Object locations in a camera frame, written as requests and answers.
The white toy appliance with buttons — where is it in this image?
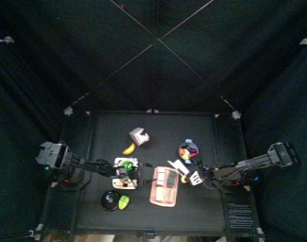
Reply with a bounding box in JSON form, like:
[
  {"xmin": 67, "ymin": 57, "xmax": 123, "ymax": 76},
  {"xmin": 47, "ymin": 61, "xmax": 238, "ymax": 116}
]
[{"xmin": 111, "ymin": 157, "xmax": 141, "ymax": 191}]

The pink toy tray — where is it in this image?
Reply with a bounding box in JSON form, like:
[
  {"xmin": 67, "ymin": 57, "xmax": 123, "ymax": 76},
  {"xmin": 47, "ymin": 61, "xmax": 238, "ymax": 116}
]
[{"xmin": 149, "ymin": 165, "xmax": 181, "ymax": 208}]

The yellow toy banana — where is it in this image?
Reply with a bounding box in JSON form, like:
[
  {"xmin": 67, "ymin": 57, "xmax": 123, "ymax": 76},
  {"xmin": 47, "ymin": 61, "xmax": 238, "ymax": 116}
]
[{"xmin": 122, "ymin": 143, "xmax": 138, "ymax": 157}]

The lime green toy piece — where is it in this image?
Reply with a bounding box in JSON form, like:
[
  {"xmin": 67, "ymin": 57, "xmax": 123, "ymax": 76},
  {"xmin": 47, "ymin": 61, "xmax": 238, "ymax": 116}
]
[{"xmin": 118, "ymin": 195, "xmax": 131, "ymax": 211}]

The grey white toy box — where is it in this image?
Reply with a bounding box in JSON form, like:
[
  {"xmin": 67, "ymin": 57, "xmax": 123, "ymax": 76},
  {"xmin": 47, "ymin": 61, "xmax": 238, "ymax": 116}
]
[{"xmin": 129, "ymin": 127, "xmax": 153, "ymax": 147}]

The black round bowl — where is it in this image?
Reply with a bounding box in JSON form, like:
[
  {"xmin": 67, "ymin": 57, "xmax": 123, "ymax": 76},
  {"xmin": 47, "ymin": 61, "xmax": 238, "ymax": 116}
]
[{"xmin": 101, "ymin": 189, "xmax": 122, "ymax": 212}]

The white text label sticker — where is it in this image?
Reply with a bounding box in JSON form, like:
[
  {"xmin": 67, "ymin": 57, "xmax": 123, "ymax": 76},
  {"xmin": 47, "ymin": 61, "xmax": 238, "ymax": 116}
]
[{"xmin": 226, "ymin": 202, "xmax": 254, "ymax": 231}]

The black table edge clamp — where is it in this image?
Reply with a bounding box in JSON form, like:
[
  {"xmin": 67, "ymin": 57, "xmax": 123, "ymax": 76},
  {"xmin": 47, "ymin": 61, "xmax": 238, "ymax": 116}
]
[{"xmin": 137, "ymin": 230, "xmax": 159, "ymax": 239}]

